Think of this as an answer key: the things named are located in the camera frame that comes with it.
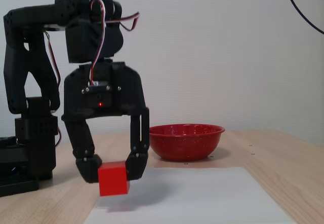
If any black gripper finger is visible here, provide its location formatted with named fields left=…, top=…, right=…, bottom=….
left=125, top=108, right=150, bottom=182
left=63, top=118, right=103, bottom=184

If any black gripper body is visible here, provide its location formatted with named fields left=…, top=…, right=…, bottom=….
left=61, top=59, right=150, bottom=122

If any red cube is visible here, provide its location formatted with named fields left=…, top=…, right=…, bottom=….
left=97, top=161, right=131, bottom=197

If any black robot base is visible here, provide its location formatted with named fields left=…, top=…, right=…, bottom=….
left=0, top=96, right=59, bottom=198

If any red speckled bowl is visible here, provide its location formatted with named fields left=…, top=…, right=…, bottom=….
left=149, top=124, right=226, bottom=162

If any white paper sheet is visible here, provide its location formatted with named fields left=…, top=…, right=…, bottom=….
left=83, top=167, right=297, bottom=224

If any arm servo cable red white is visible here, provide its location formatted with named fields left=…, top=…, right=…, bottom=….
left=44, top=30, right=62, bottom=88

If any gripper servo cable red white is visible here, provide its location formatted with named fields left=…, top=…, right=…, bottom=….
left=89, top=0, right=107, bottom=87

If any wrist servo cable red white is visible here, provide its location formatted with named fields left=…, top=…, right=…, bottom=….
left=105, top=11, right=141, bottom=32

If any thin black hanging cable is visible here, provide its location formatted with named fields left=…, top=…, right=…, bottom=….
left=281, top=0, right=324, bottom=35

